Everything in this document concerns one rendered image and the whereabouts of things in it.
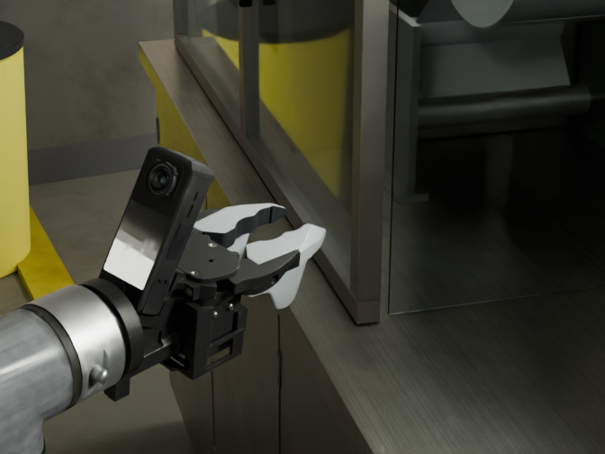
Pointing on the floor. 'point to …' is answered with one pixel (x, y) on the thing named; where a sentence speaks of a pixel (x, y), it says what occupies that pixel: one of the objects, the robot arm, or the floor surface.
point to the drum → (13, 152)
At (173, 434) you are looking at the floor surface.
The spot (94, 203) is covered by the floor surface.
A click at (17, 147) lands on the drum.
